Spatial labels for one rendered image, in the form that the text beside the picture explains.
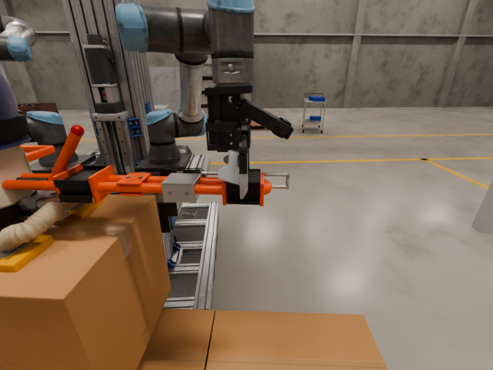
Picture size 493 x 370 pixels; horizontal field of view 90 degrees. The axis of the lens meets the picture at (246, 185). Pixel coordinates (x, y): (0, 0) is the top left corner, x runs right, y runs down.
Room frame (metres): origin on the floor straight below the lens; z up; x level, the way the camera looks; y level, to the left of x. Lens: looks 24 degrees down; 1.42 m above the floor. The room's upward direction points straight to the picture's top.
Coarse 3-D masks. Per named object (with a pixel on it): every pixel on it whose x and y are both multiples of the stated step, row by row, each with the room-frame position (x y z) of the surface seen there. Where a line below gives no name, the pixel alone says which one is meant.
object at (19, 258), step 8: (32, 240) 0.44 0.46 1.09; (40, 240) 0.44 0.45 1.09; (48, 240) 0.45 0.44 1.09; (16, 248) 0.41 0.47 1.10; (24, 248) 0.41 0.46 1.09; (32, 248) 0.41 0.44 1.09; (40, 248) 0.42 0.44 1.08; (0, 256) 0.38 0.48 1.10; (8, 256) 0.38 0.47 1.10; (16, 256) 0.39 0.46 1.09; (24, 256) 0.39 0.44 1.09; (32, 256) 0.40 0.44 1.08; (0, 264) 0.37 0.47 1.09; (8, 264) 0.36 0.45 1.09; (16, 264) 0.37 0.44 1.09; (24, 264) 0.38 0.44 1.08
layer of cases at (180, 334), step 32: (160, 320) 0.66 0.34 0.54; (192, 320) 0.66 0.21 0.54; (224, 320) 0.66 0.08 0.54; (256, 320) 0.66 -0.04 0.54; (288, 320) 0.66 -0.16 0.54; (320, 320) 0.66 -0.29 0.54; (352, 320) 0.66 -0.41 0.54; (160, 352) 0.54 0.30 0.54; (192, 352) 0.54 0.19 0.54; (224, 352) 0.54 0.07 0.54; (256, 352) 0.54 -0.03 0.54; (288, 352) 0.54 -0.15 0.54; (320, 352) 0.54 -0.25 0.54; (352, 352) 0.54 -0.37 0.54
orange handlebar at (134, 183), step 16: (32, 160) 0.69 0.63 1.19; (32, 176) 0.52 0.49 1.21; (48, 176) 0.52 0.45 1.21; (112, 176) 0.52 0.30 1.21; (128, 176) 0.49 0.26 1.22; (144, 176) 0.50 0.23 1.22; (160, 176) 0.51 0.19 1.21; (128, 192) 0.47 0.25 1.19; (144, 192) 0.47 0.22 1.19; (160, 192) 0.46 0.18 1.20; (208, 192) 0.46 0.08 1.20
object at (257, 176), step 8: (248, 176) 0.48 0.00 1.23; (256, 176) 0.48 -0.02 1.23; (224, 184) 0.44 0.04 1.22; (232, 184) 0.45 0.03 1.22; (248, 184) 0.44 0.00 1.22; (256, 184) 0.44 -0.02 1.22; (224, 192) 0.44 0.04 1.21; (232, 192) 0.45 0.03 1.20; (248, 192) 0.45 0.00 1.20; (256, 192) 0.45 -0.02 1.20; (224, 200) 0.44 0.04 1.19; (232, 200) 0.45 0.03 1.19; (240, 200) 0.45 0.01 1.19; (248, 200) 0.45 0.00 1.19; (256, 200) 0.45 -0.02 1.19
